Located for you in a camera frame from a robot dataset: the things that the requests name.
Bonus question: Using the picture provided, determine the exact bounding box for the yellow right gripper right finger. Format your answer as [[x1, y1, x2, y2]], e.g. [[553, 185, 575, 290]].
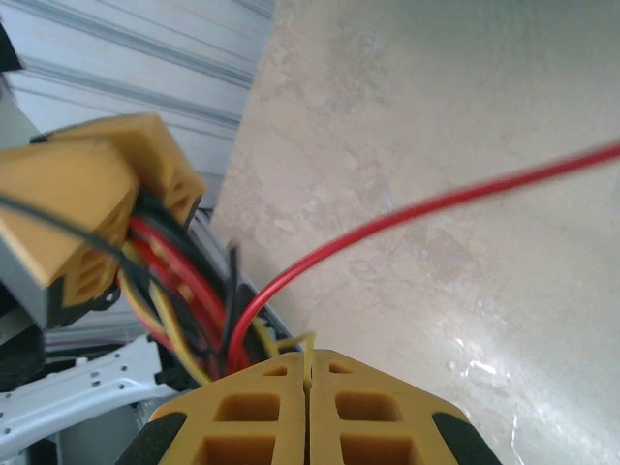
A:
[[309, 349, 504, 465]]

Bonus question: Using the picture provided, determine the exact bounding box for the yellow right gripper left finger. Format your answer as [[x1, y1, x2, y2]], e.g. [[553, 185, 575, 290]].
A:
[[115, 352, 310, 465]]

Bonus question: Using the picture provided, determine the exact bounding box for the black cable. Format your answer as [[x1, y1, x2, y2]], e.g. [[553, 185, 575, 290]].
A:
[[0, 193, 166, 350], [220, 234, 243, 345], [138, 191, 229, 292]]

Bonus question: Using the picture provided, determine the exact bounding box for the yellow cable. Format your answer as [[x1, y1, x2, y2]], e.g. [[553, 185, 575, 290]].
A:
[[254, 319, 319, 391], [118, 240, 214, 387]]

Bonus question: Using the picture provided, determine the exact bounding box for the red cable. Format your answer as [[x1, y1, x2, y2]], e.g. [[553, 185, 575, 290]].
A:
[[129, 216, 232, 377], [123, 261, 219, 379], [227, 139, 620, 374]]

